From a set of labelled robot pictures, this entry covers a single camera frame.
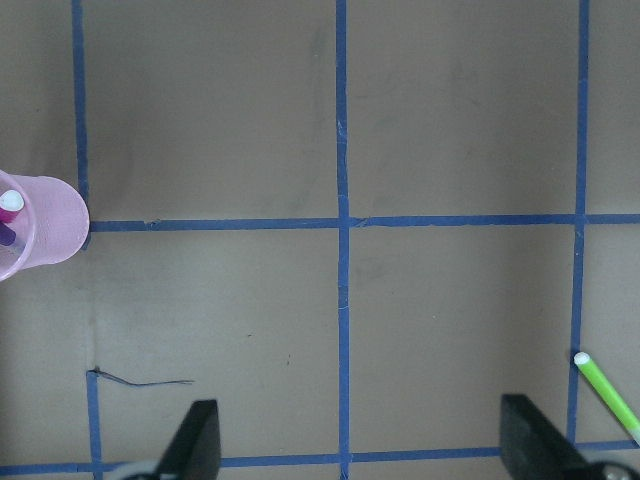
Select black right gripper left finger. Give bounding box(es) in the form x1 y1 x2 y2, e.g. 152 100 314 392
152 399 221 480

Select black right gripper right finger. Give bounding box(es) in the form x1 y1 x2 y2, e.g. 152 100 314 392
500 394 592 480

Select purple highlighter pen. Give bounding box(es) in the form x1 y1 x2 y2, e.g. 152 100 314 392
0 223 25 254

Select pink highlighter pen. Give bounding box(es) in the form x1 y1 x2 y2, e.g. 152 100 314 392
0 190 25 223

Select pink mesh cup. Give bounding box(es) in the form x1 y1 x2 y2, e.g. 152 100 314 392
1 172 90 280

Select green highlighter pen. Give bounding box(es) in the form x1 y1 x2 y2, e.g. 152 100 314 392
573 351 639 445

